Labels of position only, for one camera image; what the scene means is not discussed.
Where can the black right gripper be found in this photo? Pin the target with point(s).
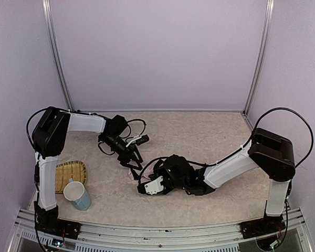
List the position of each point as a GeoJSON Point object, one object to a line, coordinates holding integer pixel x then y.
{"type": "Point", "coordinates": [142, 188]}

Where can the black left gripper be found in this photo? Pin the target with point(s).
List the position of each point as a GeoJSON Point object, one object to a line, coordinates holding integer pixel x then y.
{"type": "Point", "coordinates": [128, 155]}

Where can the pink black folding umbrella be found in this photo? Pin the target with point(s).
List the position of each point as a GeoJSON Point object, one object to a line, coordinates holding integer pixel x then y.
{"type": "Point", "coordinates": [145, 176]}

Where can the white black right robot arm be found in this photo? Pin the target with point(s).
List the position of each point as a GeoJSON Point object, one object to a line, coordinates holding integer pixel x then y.
{"type": "Point", "coordinates": [265, 150]}

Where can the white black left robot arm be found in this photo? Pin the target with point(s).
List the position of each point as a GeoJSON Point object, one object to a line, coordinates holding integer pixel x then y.
{"type": "Point", "coordinates": [48, 140]}

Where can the woven bamboo tray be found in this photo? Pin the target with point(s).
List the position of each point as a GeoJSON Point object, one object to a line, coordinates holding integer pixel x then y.
{"type": "Point", "coordinates": [75, 170]}

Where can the light blue cup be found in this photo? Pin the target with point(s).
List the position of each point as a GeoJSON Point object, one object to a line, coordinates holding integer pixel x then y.
{"type": "Point", "coordinates": [77, 195]}

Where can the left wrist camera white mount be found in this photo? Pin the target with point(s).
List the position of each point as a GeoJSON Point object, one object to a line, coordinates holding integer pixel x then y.
{"type": "Point", "coordinates": [138, 140]}

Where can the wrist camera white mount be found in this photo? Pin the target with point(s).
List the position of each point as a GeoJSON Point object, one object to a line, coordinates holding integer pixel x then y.
{"type": "Point", "coordinates": [152, 187]}
{"type": "Point", "coordinates": [138, 140]}

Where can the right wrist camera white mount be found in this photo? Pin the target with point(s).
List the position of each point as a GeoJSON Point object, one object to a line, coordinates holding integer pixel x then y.
{"type": "Point", "coordinates": [152, 187]}

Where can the aluminium front rail frame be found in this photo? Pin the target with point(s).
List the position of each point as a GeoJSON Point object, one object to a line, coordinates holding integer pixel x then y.
{"type": "Point", "coordinates": [219, 237]}

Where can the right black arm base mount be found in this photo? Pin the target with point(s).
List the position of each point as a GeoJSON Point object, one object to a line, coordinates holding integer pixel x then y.
{"type": "Point", "coordinates": [262, 226]}

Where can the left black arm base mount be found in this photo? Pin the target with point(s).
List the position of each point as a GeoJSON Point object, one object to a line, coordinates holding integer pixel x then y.
{"type": "Point", "coordinates": [47, 221]}

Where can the right aluminium corner post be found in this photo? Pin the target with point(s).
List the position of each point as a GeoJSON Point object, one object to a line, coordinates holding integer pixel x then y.
{"type": "Point", "coordinates": [261, 56]}

